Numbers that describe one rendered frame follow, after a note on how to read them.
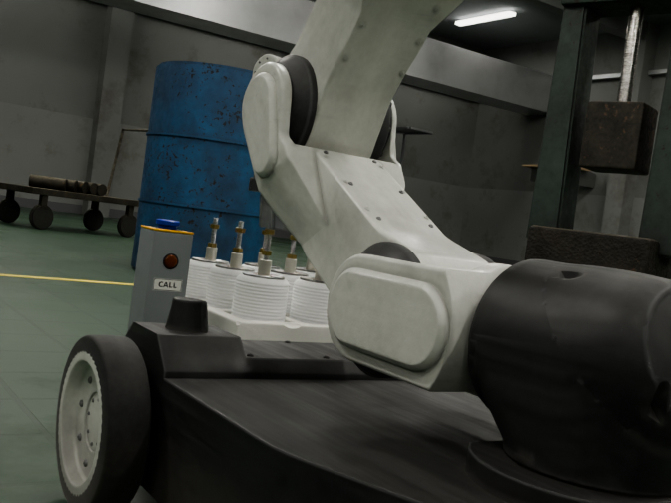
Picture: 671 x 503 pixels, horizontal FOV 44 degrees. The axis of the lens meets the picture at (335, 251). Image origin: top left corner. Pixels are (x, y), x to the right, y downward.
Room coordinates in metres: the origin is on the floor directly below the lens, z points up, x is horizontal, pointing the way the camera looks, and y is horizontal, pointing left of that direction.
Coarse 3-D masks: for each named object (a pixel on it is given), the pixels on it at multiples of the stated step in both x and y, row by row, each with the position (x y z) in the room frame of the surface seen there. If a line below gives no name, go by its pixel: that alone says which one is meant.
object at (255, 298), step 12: (240, 276) 1.43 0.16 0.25; (240, 288) 1.43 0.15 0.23; (252, 288) 1.41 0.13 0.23; (264, 288) 1.41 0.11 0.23; (276, 288) 1.42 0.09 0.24; (288, 288) 1.45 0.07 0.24; (240, 300) 1.42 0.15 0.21; (252, 300) 1.41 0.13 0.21; (264, 300) 1.41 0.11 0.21; (276, 300) 1.42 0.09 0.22; (240, 312) 1.42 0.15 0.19; (252, 312) 1.41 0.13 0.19; (264, 312) 1.41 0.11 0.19; (276, 312) 1.42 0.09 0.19
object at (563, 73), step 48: (576, 0) 5.27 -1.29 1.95; (624, 0) 5.09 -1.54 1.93; (576, 48) 5.29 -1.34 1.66; (624, 48) 5.21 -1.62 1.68; (576, 96) 5.28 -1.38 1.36; (624, 96) 5.15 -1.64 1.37; (576, 144) 5.35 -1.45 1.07; (624, 144) 5.02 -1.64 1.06; (576, 192) 5.42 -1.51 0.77; (528, 240) 5.20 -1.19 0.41; (576, 240) 5.00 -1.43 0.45; (624, 240) 4.81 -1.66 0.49
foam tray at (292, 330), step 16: (208, 320) 1.45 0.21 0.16; (224, 320) 1.39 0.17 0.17; (240, 320) 1.37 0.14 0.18; (256, 320) 1.39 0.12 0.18; (288, 320) 1.47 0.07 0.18; (240, 336) 1.36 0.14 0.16; (256, 336) 1.37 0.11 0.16; (272, 336) 1.39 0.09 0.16; (288, 336) 1.40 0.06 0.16; (304, 336) 1.42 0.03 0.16; (320, 336) 1.44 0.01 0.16
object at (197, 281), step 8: (192, 264) 1.62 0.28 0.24; (200, 264) 1.61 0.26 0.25; (208, 264) 1.61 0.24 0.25; (192, 272) 1.62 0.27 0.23; (200, 272) 1.61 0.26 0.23; (208, 272) 1.61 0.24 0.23; (192, 280) 1.61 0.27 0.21; (200, 280) 1.61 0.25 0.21; (192, 288) 1.61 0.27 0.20; (200, 288) 1.61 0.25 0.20; (192, 296) 1.61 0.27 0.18; (200, 296) 1.61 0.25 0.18
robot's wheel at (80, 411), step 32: (96, 352) 0.91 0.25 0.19; (128, 352) 0.91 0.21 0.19; (64, 384) 0.99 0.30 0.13; (96, 384) 0.95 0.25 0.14; (128, 384) 0.88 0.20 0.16; (64, 416) 0.99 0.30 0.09; (96, 416) 0.94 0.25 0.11; (128, 416) 0.86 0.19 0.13; (64, 448) 0.97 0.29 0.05; (96, 448) 0.87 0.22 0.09; (128, 448) 0.86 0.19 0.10; (64, 480) 0.95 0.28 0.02; (96, 480) 0.86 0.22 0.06; (128, 480) 0.87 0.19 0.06
